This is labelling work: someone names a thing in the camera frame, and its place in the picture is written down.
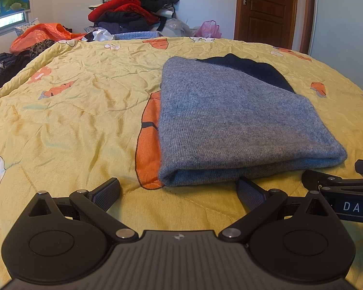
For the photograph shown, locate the folded blue blanket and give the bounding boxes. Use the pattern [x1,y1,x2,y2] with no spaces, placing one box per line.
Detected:
[113,31,161,41]

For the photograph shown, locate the clear plastic bag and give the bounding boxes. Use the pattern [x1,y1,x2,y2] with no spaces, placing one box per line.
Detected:
[163,18,198,38]

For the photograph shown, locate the silver white plastic bag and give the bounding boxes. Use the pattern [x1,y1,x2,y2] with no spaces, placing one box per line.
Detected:
[84,27,116,42]

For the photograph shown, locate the grey sweater with navy sleeves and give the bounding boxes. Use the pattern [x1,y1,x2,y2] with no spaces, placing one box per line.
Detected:
[158,53,348,187]

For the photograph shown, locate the patterned pillow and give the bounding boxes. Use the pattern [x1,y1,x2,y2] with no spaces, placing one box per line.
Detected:
[14,18,40,37]

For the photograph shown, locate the orange garment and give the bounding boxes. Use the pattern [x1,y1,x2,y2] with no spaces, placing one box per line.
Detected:
[10,23,87,54]

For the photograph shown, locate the pile of mixed clothes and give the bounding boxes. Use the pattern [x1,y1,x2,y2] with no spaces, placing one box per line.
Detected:
[88,0,181,33]

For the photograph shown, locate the yellow carrot print quilt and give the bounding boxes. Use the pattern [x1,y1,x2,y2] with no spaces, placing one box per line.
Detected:
[0,36,363,290]

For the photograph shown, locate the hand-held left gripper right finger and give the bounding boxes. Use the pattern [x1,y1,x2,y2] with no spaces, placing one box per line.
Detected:
[219,177,337,243]

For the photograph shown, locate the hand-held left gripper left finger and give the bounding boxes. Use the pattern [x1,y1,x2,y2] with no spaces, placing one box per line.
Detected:
[29,177,139,243]

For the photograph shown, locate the pink plastic bag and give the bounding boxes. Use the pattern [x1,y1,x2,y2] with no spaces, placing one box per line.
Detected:
[195,20,222,39]

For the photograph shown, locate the dark patterned clothes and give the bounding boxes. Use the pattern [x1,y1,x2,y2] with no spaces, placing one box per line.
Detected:
[0,39,57,95]

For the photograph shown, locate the brown wooden door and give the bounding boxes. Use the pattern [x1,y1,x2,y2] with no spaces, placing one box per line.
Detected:
[234,0,301,49]

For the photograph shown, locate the brown wooden door frame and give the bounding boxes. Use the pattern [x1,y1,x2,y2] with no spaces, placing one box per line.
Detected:
[299,0,317,57]

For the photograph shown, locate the window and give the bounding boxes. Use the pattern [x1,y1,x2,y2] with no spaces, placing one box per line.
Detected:
[0,9,28,40]

